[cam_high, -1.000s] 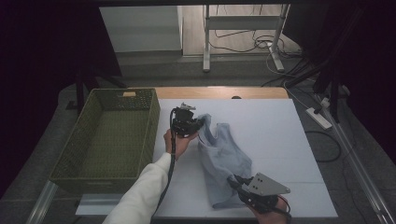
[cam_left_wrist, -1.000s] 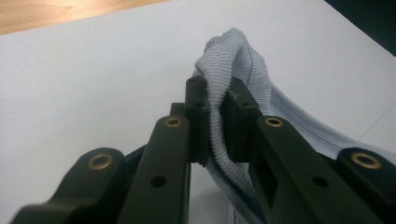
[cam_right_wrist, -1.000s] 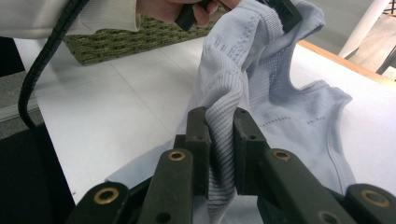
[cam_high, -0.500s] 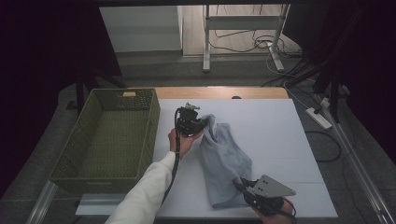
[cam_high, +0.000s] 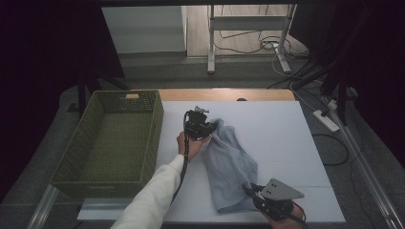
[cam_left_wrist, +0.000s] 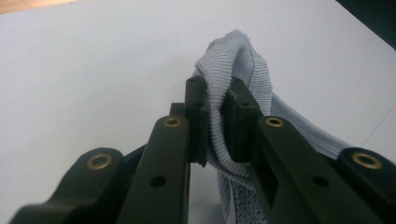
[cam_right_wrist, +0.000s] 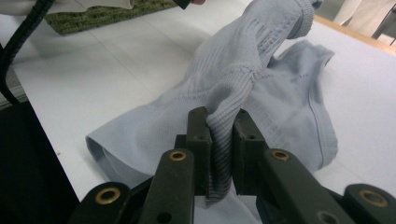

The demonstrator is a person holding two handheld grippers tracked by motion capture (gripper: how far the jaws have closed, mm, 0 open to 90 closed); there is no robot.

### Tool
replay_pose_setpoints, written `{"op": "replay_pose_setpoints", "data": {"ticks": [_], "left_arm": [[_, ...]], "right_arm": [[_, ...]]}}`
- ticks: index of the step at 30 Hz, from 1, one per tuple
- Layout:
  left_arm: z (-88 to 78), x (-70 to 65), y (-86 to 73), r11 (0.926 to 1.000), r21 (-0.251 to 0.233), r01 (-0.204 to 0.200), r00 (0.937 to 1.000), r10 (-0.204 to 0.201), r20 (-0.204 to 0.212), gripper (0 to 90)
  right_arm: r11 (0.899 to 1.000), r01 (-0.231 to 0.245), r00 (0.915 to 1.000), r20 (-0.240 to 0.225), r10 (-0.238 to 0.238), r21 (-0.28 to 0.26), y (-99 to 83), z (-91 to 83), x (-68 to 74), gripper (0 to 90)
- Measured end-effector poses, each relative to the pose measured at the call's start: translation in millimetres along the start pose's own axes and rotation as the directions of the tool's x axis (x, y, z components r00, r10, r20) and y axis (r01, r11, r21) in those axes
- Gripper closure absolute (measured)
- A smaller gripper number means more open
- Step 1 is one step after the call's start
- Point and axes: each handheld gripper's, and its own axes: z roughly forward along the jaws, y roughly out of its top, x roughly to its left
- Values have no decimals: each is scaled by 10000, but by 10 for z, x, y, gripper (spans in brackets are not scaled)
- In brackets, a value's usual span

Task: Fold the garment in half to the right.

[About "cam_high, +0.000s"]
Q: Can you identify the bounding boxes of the person's right hand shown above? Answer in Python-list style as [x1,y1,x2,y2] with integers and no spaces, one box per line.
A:
[261,208,308,229]

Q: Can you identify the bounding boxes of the dark curtain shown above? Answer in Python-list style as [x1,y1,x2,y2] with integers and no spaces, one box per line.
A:
[0,0,126,201]
[288,0,405,160]

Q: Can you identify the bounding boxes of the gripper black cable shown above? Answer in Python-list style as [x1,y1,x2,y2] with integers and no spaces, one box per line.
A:
[170,110,193,205]
[286,202,309,229]

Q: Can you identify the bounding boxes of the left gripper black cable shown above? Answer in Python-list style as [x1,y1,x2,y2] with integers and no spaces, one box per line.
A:
[170,110,193,205]

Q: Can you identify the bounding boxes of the white panel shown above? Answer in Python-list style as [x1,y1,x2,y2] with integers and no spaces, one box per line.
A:
[101,5,188,54]

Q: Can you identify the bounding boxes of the person's left hand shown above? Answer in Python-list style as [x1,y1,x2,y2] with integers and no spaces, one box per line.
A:
[176,130,213,162]

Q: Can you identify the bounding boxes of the white power strip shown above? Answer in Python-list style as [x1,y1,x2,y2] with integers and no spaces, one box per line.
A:
[312,109,341,134]

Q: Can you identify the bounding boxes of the light blue cloth garment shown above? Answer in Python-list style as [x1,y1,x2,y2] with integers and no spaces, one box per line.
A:
[202,117,260,214]

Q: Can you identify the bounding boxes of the black stand with long bar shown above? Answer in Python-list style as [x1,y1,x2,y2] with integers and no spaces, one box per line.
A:
[290,56,360,126]

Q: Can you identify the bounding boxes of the tangled black floor cables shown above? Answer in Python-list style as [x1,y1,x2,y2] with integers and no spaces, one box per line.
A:
[212,29,309,61]

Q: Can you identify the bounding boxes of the black looped floor cable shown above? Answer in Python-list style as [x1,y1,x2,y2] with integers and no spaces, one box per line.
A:
[311,133,351,167]

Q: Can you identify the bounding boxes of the long aluminium rail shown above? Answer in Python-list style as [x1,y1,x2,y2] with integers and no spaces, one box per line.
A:
[321,94,405,229]

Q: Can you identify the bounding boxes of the short aluminium rail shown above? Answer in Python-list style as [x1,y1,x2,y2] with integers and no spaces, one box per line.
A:
[27,183,60,229]

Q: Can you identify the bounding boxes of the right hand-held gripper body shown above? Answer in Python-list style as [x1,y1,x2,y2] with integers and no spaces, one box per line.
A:
[252,177,306,222]

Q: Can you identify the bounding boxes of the white metal desk frame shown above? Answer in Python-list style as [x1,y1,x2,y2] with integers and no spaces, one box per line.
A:
[206,3,298,74]

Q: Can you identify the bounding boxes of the white floor cable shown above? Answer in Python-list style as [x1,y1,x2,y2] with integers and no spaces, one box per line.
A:
[271,51,323,113]

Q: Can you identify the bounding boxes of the black stand with angled legs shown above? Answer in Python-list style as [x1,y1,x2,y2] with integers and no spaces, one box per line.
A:
[67,68,131,118]

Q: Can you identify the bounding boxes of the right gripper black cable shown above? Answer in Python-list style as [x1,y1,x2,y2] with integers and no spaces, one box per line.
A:
[286,202,309,229]

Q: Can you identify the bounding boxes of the green woven basket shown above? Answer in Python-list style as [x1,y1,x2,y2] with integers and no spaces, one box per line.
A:
[50,90,165,198]

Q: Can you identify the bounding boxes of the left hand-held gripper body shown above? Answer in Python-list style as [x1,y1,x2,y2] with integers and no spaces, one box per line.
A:
[183,105,212,141]

